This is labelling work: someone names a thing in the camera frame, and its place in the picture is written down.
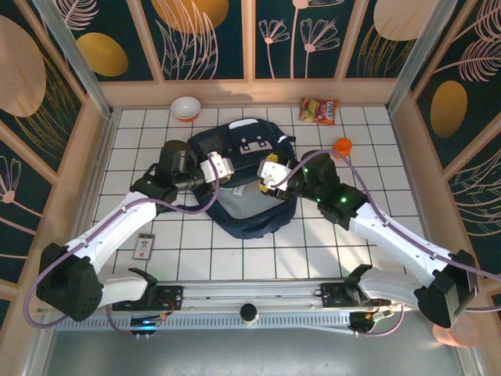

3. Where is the navy blue student backpack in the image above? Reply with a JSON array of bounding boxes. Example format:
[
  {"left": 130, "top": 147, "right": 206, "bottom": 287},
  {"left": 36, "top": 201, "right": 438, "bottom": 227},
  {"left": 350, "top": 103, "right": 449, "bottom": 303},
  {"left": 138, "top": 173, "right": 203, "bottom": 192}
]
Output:
[{"left": 174, "top": 118, "right": 297, "bottom": 241}]

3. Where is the red fruit candy bag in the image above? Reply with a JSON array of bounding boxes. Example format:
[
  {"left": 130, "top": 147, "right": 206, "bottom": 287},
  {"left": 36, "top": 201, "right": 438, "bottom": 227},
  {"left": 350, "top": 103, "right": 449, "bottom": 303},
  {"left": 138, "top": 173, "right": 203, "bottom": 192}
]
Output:
[{"left": 299, "top": 96, "right": 340, "bottom": 126}]

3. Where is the small orange round object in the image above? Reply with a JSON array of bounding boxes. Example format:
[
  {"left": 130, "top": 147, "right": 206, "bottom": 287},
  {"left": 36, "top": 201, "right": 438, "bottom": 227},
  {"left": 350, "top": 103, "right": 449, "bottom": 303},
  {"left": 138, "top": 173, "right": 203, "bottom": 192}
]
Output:
[{"left": 333, "top": 137, "right": 354, "bottom": 159}]

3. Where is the white bowl with orange rim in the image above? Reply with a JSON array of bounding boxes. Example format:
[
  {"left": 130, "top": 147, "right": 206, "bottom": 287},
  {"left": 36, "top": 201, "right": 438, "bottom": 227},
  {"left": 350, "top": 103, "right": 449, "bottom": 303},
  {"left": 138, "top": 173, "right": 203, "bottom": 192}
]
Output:
[{"left": 170, "top": 96, "right": 203, "bottom": 124}]

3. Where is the small white card with red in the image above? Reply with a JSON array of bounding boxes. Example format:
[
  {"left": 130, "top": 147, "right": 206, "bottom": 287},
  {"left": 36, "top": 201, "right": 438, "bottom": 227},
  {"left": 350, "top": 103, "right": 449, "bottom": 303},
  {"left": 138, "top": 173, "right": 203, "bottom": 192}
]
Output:
[{"left": 132, "top": 233, "right": 157, "bottom": 262}]

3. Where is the black round knob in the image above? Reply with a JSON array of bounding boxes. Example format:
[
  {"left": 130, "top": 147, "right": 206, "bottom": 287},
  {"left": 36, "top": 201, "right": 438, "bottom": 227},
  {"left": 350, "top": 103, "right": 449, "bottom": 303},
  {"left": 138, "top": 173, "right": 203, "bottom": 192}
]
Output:
[{"left": 239, "top": 302, "right": 260, "bottom": 327}]

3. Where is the pink translucent cup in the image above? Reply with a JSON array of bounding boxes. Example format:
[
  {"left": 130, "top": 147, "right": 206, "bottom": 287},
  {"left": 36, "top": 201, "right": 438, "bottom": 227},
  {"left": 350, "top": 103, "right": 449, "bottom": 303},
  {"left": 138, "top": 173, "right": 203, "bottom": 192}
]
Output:
[{"left": 431, "top": 320, "right": 481, "bottom": 349}]

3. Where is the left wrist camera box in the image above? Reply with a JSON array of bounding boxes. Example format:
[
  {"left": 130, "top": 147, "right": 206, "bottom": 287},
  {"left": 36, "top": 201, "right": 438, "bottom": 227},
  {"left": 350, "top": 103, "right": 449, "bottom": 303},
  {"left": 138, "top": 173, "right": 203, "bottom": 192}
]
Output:
[{"left": 200, "top": 151, "right": 236, "bottom": 183}]

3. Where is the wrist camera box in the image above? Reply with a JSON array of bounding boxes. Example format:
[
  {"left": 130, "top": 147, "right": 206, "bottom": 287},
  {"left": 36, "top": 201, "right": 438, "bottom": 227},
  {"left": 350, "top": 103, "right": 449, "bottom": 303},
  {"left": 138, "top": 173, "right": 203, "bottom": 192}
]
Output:
[
  {"left": 256, "top": 158, "right": 293, "bottom": 193},
  {"left": 200, "top": 151, "right": 236, "bottom": 183}
]

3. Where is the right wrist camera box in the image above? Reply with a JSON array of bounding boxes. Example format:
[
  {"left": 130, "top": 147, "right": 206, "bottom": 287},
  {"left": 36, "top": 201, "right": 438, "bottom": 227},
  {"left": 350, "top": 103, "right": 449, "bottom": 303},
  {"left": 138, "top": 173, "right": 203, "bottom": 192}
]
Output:
[{"left": 256, "top": 158, "right": 293, "bottom": 193}]

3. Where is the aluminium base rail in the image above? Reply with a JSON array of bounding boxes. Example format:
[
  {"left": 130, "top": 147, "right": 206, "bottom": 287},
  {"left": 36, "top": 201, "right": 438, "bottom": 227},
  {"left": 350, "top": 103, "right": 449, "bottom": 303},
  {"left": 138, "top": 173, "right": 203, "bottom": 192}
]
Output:
[{"left": 38, "top": 277, "right": 467, "bottom": 313}]

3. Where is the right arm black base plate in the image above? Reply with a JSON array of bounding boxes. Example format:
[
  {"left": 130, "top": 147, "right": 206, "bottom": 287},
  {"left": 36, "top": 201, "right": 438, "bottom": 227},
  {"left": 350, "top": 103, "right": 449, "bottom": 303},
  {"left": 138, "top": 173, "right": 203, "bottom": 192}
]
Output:
[{"left": 319, "top": 282, "right": 392, "bottom": 310}]

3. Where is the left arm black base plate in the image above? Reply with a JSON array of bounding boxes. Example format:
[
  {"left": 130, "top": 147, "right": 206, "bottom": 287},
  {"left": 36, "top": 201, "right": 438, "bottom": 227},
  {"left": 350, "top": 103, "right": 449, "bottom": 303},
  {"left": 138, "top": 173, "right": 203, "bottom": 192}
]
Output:
[{"left": 112, "top": 284, "right": 185, "bottom": 313}]

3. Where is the aluminium frame post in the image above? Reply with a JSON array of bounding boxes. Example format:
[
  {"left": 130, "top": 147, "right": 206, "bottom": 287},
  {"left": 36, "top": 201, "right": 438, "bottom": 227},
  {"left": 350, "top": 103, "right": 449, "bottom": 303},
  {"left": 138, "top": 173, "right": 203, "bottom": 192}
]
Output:
[
  {"left": 386, "top": 0, "right": 459, "bottom": 114},
  {"left": 31, "top": 0, "right": 115, "bottom": 118}
]

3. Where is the slotted metal cable tray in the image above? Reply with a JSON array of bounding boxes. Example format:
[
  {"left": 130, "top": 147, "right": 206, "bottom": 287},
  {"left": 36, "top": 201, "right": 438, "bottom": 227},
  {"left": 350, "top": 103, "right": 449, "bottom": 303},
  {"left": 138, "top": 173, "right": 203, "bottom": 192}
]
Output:
[{"left": 54, "top": 313, "right": 353, "bottom": 332}]

